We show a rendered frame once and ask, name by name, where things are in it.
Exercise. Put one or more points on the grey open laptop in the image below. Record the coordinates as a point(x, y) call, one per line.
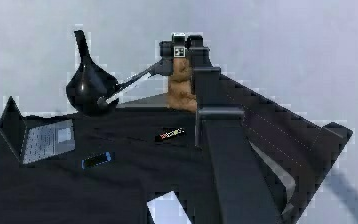
point(37, 136)

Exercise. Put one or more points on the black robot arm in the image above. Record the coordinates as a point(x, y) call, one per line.
point(233, 160)

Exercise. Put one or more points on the black long-necked vase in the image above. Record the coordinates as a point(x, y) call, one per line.
point(88, 85)

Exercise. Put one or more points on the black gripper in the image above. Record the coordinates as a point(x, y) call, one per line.
point(165, 59)

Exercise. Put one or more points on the black table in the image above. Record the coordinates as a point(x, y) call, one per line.
point(120, 173)

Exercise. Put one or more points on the brown teddy bear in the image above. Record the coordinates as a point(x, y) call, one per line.
point(181, 87)

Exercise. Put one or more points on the black remote with coloured buttons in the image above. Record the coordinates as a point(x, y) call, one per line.
point(169, 134)

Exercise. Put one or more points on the black phone with blue edge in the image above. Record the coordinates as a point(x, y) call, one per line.
point(97, 160)

